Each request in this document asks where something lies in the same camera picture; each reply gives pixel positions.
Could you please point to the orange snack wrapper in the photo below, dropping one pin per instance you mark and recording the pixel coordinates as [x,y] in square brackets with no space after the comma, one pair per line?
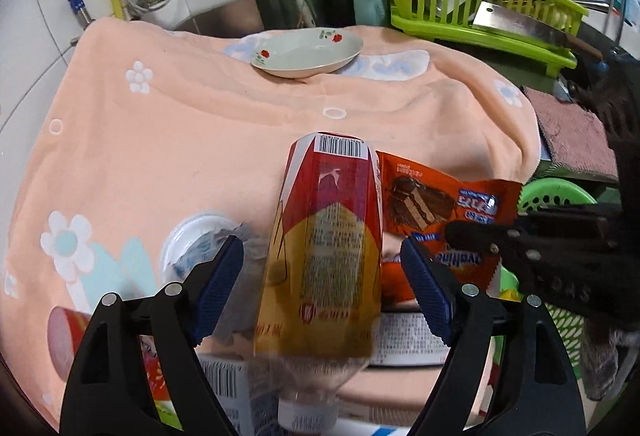
[415,196]

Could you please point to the black utensil holder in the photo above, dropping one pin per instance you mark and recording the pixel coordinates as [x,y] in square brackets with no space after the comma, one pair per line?
[337,1]

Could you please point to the crumpled clear plastic bag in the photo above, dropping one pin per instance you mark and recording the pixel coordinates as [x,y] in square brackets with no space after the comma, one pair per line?
[247,246]

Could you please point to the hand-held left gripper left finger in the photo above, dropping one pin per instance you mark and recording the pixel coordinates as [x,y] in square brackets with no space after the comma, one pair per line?
[222,276]

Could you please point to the red snack packet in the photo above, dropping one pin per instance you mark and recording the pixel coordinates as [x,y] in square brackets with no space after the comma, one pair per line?
[62,341]

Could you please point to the peach flower-print towel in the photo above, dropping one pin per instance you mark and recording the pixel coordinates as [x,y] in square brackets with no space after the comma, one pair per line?
[150,156]

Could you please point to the white plastic lid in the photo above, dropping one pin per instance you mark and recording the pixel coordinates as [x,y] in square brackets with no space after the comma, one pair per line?
[184,236]

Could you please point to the white printed packet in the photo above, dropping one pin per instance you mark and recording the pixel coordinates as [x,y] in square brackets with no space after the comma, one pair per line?
[400,338]

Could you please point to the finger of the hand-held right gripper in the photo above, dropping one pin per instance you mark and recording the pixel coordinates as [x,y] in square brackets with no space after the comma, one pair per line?
[480,238]
[565,218]

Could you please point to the white carton with barcode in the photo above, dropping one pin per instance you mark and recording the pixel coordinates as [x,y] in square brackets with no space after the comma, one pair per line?
[225,381]

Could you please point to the white plate with red flowers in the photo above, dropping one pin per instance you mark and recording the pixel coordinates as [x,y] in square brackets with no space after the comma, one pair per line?
[305,53]

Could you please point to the green plastic basket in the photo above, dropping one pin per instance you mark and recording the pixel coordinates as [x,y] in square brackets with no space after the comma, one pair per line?
[550,191]

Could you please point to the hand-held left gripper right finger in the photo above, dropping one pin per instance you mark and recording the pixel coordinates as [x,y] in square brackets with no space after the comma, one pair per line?
[422,276]

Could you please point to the plastic bottle with red-yellow label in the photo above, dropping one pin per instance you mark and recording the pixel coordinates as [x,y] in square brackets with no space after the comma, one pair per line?
[320,241]

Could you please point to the metal faucet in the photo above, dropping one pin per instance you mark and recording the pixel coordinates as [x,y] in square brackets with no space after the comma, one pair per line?
[621,16]

